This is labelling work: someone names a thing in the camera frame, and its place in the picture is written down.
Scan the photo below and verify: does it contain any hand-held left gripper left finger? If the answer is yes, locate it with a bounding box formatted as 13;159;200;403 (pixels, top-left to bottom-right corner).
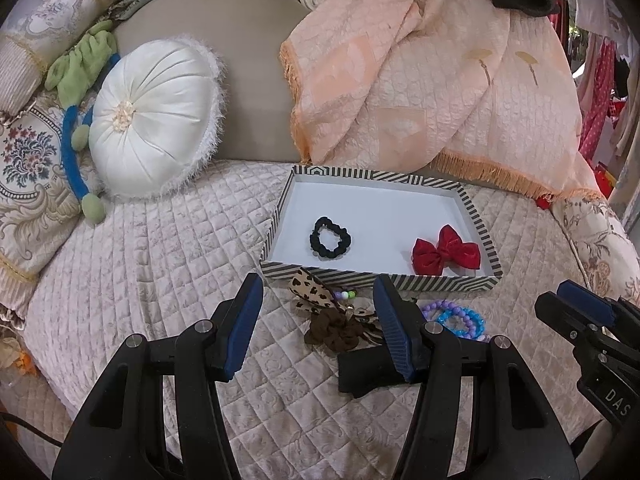
52;272;266;480

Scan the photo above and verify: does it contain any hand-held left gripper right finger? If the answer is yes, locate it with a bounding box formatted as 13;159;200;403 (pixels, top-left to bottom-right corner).
372;274;581;480

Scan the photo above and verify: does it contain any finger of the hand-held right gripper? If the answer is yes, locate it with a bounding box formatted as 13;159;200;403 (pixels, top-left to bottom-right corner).
535;292;613;356
556;280;640;333

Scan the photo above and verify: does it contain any black hair band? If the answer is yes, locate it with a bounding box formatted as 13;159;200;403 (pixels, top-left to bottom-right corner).
337;346;403;398

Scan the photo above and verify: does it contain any purple bead bracelet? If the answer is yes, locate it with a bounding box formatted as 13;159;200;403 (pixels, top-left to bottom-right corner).
421;299;493;343

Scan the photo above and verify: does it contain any brown scrunchie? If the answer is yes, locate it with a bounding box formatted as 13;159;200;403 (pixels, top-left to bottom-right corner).
304;307;368;356

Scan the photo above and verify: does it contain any blue bead bracelet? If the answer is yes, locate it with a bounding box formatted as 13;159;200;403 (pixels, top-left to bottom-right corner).
436;307;487;341

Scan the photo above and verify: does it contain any leopard print bow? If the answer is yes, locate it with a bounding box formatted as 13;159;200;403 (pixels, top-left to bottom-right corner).
289;268;386;347

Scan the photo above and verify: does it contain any red velvet bow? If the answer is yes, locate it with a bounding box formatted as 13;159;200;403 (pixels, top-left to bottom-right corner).
411;225;483;277

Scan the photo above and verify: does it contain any striped cardboard tray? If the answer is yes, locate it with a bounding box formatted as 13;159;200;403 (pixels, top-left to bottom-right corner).
259;164;503;293

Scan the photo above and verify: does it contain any cream floral cushion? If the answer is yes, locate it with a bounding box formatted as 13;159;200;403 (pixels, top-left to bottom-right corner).
550;195;640;306

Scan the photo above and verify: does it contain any quilted cream bedspread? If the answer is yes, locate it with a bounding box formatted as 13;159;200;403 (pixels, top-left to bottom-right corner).
20;160;616;480

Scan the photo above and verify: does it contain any black scrunchie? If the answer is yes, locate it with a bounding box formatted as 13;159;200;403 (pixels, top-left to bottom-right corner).
309;216;352;261

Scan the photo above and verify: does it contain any row of hanging clothes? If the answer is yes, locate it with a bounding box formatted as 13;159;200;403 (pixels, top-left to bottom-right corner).
547;0;640;196

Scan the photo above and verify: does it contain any white round cushion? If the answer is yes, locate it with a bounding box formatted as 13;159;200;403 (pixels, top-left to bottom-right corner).
89;34;228;200

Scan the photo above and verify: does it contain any peach fringed blanket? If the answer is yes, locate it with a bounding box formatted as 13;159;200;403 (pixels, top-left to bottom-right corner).
279;0;608;203

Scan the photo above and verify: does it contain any beige padded headboard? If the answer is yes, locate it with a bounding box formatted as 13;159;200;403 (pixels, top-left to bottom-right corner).
112;0;313;163

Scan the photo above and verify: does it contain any floral embroidered pillow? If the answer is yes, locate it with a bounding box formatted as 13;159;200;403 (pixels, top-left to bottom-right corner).
0;92;101;281

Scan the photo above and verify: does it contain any green and blue plush toy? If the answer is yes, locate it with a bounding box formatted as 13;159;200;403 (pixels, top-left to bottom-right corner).
45;20;121;226

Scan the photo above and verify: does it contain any cream bolster pillow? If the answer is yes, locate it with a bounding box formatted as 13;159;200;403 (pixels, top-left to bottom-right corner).
0;0;123;113

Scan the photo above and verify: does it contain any black cable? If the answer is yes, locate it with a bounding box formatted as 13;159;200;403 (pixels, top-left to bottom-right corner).
0;412;66;446

